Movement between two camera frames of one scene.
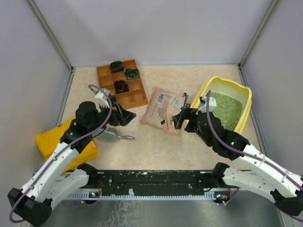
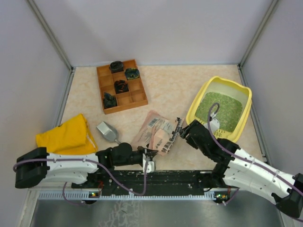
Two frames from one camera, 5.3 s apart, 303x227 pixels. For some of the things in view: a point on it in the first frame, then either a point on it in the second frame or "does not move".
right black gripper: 189,113 to 184,132
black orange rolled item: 120,86 does not move
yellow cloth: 48,140 does not move
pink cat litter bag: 163,105 to 155,133
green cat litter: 228,109 does not move
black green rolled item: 132,73 does not move
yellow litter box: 218,84 does not move
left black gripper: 126,116 to 150,153
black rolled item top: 116,66 does not move
